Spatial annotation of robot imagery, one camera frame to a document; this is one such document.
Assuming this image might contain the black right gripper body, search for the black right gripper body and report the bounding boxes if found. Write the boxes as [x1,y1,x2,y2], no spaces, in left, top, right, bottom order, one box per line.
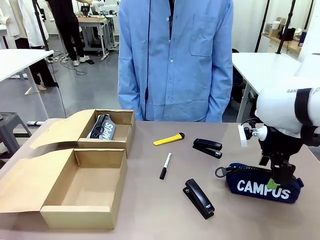
[258,126,305,165]

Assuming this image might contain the navy Campus pencil case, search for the navy Campus pencil case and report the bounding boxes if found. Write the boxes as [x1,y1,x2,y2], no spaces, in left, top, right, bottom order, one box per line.
[214,162,305,204]

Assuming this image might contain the cardboard box with flap lid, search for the cardboard box with flap lid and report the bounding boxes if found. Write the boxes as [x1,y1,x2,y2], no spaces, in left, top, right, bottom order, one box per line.
[29,108,136,159]
[0,148,129,230]

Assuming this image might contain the black box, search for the black box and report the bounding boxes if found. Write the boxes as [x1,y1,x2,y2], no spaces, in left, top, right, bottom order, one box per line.
[282,27,297,42]

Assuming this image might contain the small cardboard box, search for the small cardboard box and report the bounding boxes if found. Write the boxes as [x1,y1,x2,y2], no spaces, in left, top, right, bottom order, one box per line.
[269,16,287,38]

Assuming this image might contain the black stapler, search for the black stapler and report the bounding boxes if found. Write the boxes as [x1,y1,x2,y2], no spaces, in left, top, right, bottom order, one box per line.
[182,178,216,221]
[192,137,224,160]

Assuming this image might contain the black office chair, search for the black office chair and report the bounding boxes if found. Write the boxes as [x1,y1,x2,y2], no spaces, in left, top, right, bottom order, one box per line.
[230,72,248,105]

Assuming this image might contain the white marker black cap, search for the white marker black cap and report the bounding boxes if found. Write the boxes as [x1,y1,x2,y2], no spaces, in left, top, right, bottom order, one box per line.
[159,151,173,181]

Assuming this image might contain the yellow utility knife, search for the yellow utility knife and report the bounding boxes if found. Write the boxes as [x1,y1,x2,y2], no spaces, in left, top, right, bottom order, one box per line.
[153,132,186,147]

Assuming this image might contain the wooden shelf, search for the wooden shelf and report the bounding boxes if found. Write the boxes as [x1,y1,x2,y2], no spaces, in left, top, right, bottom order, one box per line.
[260,32,302,54]

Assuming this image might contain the black light stand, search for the black light stand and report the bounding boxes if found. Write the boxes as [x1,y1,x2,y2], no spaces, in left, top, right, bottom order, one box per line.
[274,0,297,55]
[254,0,272,53]

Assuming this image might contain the person in blue shirt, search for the person in blue shirt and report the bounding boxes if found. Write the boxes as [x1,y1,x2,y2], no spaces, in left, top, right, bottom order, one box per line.
[117,0,235,124]

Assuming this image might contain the grey Campus pencil case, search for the grey Campus pencil case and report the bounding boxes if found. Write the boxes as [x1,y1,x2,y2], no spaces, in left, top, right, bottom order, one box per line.
[86,113,118,140]

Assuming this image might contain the wood top workbench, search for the wood top workbench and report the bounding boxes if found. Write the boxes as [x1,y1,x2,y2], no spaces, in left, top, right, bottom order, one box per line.
[76,14,120,62]

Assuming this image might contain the person in black clothes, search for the person in black clothes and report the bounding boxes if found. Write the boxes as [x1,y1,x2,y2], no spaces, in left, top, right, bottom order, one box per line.
[46,0,91,67]

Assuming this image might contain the grey metal stool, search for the grey metal stool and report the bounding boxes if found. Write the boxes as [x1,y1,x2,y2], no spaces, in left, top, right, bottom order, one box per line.
[0,111,33,158]

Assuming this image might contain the black tripod stand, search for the black tripod stand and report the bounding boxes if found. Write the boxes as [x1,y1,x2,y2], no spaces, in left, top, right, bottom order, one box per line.
[31,0,51,52]

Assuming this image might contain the person in white coat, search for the person in white coat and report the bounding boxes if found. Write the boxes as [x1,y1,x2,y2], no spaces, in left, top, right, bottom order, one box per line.
[0,0,60,92]

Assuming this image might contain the black floor cable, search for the black floor cable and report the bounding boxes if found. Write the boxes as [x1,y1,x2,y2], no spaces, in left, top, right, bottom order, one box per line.
[47,56,88,119]

